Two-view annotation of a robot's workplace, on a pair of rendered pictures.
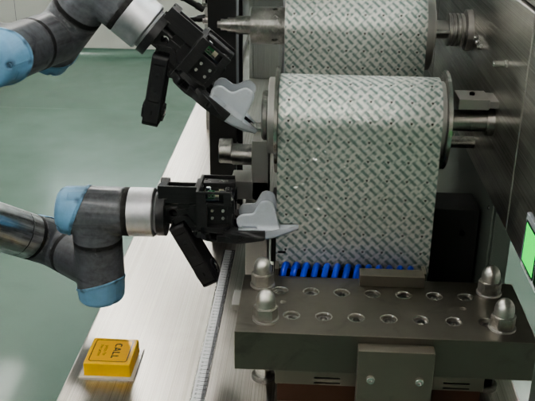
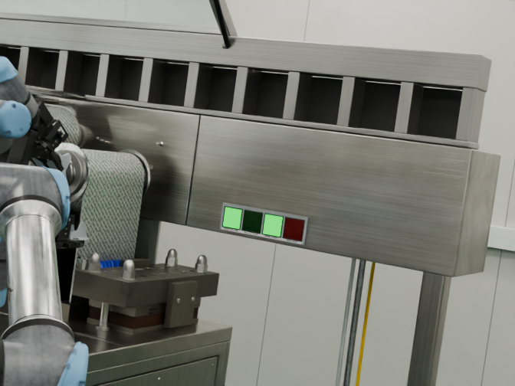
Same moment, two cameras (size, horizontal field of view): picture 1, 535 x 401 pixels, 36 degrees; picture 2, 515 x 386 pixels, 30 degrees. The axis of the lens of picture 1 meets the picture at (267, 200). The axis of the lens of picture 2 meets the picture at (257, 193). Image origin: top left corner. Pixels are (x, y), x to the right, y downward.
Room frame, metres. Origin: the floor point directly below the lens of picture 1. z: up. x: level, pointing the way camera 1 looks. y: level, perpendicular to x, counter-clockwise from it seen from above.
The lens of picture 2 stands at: (-0.25, 1.89, 1.39)
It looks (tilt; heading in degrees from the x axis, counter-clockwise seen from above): 3 degrees down; 296
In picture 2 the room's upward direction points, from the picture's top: 8 degrees clockwise
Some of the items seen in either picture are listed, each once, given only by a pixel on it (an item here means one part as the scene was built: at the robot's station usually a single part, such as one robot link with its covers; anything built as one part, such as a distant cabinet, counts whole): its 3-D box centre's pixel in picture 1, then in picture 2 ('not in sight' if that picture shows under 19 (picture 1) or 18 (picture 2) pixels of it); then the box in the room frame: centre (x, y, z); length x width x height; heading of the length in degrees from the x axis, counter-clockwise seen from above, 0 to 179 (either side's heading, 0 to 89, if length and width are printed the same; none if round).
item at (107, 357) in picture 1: (111, 357); not in sight; (1.06, 0.23, 0.91); 0.07 x 0.07 x 0.02; 87
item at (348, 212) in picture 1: (354, 219); (109, 233); (1.14, -0.13, 1.11); 0.23 x 0.01 x 0.18; 87
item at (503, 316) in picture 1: (504, 313); (201, 263); (0.96, -0.32, 1.05); 0.04 x 0.04 x 0.04
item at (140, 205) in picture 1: (146, 211); not in sight; (1.16, 0.19, 1.11); 0.08 x 0.05 x 0.08; 177
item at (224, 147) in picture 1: (225, 150); not in sight; (1.24, 0.07, 1.18); 0.04 x 0.02 x 0.04; 177
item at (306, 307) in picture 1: (379, 324); (149, 282); (1.02, -0.16, 1.00); 0.40 x 0.16 x 0.06; 87
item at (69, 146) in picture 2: (277, 115); (66, 173); (1.20, -0.01, 1.25); 0.15 x 0.01 x 0.15; 177
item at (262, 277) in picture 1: (262, 270); (93, 262); (1.08, 0.01, 1.05); 0.04 x 0.04 x 0.04
